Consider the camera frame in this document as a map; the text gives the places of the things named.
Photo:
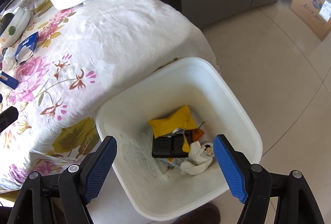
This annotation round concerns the blue biscuit box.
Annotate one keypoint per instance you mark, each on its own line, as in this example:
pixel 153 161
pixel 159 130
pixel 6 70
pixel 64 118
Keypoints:
pixel 26 48

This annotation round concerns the white tissue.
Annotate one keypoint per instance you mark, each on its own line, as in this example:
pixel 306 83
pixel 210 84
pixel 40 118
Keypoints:
pixel 8 62

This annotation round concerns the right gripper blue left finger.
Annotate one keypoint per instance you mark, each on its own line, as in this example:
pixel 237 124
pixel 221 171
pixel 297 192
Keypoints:
pixel 79 184

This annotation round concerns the cardboard box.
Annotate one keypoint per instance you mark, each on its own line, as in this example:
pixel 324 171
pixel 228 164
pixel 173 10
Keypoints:
pixel 315 13

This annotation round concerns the dark green pumpkin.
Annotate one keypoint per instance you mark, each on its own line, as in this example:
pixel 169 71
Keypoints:
pixel 5 21

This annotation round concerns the printed paper wrapper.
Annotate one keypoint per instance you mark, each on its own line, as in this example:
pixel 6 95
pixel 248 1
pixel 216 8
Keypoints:
pixel 199 158

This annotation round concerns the black plastic tray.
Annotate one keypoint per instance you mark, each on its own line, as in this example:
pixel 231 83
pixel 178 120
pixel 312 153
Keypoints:
pixel 169 147

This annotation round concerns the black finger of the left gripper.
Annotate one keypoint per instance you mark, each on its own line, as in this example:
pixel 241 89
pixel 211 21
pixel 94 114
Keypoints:
pixel 7 117

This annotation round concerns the yellow bag in bin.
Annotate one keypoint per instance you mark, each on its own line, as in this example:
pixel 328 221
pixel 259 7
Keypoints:
pixel 182 118

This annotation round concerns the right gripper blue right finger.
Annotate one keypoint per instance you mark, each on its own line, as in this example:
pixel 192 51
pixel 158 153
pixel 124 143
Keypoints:
pixel 250 183

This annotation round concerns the floral tablecloth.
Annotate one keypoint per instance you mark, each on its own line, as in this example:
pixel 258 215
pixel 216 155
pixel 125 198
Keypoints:
pixel 84 55

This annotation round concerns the white bowl with green handle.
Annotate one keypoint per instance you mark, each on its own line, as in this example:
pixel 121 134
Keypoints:
pixel 13 26

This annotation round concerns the white trash bin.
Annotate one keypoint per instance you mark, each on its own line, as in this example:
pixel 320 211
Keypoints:
pixel 190 95

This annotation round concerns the torn blue box piece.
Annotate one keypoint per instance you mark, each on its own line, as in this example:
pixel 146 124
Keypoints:
pixel 8 80

